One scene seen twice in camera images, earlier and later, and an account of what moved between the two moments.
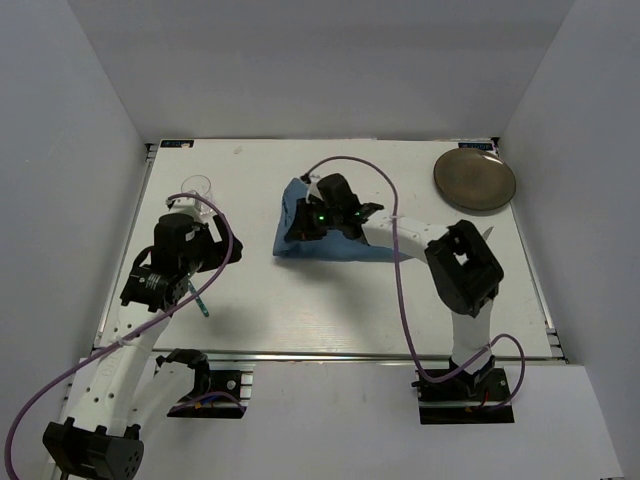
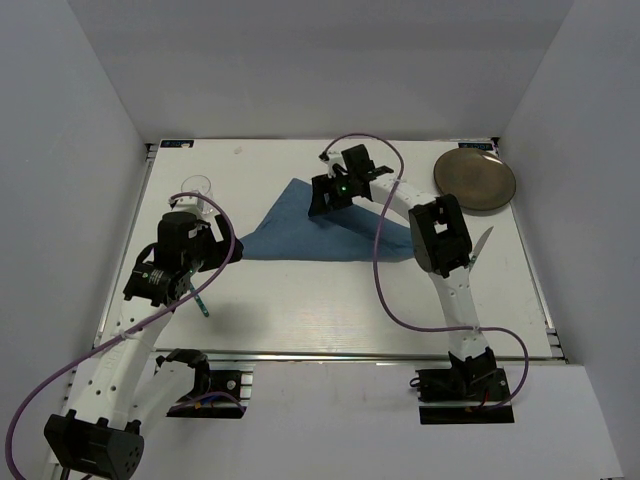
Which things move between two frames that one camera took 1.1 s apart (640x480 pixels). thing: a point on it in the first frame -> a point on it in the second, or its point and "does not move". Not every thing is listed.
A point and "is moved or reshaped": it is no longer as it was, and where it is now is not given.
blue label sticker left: (177, 143) does not move
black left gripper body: (207, 254) does not move
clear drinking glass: (201, 185) does not move
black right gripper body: (324, 218) -> (342, 190)
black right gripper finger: (302, 222) -> (321, 186)
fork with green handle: (199, 299) does not move
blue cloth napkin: (326, 244) is moved or reshaped
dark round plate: (474, 178) does not move
